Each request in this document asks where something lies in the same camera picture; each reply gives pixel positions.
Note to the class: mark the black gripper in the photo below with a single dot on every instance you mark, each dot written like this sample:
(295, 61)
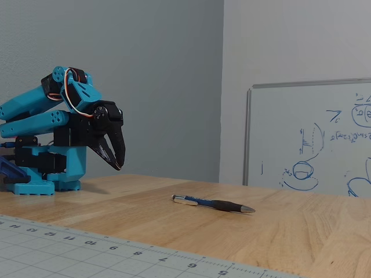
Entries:
(102, 123)

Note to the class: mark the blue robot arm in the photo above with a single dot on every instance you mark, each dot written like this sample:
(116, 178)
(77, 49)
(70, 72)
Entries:
(32, 100)

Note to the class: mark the blue and black pen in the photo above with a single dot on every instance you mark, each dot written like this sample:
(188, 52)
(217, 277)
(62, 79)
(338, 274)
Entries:
(220, 204)

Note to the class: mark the grey backdrop panel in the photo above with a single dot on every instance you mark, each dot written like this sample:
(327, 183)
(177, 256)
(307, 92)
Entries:
(150, 87)

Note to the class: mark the dark blue table clamp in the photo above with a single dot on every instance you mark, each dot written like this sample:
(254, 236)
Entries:
(13, 171)

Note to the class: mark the grey cutting mat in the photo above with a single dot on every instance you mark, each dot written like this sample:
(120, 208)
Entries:
(72, 255)

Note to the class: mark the whiteboard with blue drawings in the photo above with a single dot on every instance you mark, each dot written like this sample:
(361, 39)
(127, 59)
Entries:
(290, 130)

